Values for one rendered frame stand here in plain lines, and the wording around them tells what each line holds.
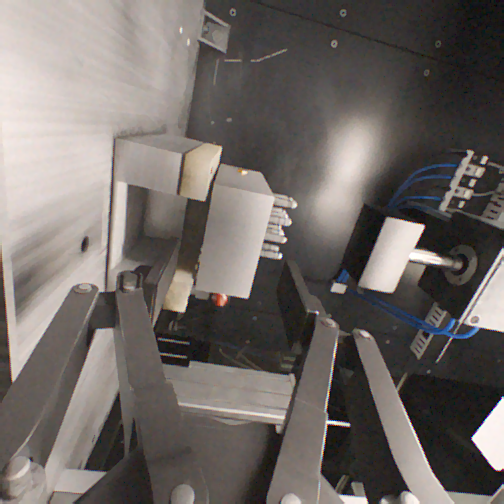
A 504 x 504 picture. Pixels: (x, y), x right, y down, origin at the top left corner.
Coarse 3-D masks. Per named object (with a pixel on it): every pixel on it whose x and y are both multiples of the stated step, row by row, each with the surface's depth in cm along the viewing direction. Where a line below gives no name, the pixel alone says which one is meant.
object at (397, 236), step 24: (360, 216) 37; (384, 216) 32; (360, 240) 38; (384, 240) 32; (408, 240) 32; (360, 264) 40; (384, 264) 33; (432, 264) 36; (456, 264) 36; (384, 288) 34
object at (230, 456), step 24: (192, 432) 9; (216, 432) 9; (240, 432) 9; (264, 432) 10; (216, 456) 8; (240, 456) 9; (264, 456) 9; (120, 480) 7; (216, 480) 8; (240, 480) 8; (264, 480) 8
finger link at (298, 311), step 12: (288, 264) 22; (288, 276) 21; (300, 276) 20; (288, 288) 20; (300, 288) 19; (288, 300) 20; (300, 300) 18; (288, 312) 19; (300, 312) 17; (312, 312) 16; (288, 324) 19; (300, 324) 17; (312, 324) 17; (288, 336) 18; (300, 336) 17; (300, 348) 17
